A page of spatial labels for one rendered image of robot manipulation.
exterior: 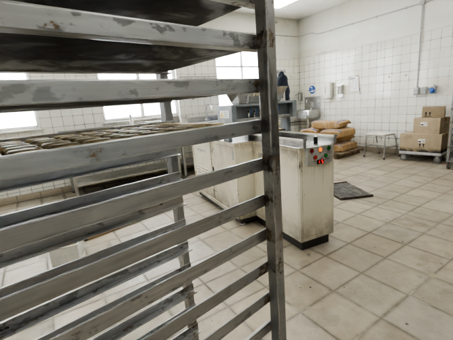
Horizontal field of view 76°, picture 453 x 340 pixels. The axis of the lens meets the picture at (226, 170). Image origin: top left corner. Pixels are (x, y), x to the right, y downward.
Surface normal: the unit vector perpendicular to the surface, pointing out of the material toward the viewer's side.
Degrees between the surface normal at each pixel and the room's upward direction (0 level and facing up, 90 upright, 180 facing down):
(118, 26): 90
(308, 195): 90
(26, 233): 90
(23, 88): 90
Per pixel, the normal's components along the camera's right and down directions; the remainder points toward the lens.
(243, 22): 0.55, 0.15
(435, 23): -0.83, 0.18
